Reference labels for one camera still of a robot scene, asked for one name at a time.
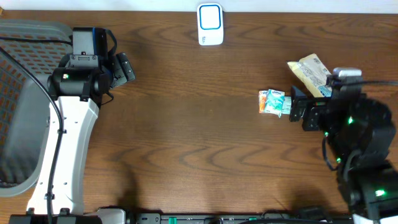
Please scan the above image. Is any teal wet-wipe packet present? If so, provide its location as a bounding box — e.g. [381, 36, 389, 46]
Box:
[282, 96, 292, 114]

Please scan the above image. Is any green Kleenex tissue packet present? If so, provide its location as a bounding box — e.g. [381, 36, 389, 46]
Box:
[265, 89, 285, 117]

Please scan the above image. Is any large yellow snack bag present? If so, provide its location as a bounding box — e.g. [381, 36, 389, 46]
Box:
[287, 54, 332, 98]

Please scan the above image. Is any orange tissue packet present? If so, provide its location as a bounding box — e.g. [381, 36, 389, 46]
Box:
[258, 90, 268, 114]

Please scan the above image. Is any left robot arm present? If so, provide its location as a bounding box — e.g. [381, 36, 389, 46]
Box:
[9, 27, 136, 224]

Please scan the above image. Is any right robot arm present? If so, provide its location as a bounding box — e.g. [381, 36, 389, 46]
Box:
[289, 76, 397, 223]

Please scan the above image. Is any white barcode scanner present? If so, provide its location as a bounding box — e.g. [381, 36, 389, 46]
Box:
[197, 2, 224, 46]

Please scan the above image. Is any grey plastic basket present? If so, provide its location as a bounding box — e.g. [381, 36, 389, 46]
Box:
[1, 19, 72, 197]

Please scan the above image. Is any black mounting rail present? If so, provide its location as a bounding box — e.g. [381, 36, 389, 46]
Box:
[99, 212, 355, 224]

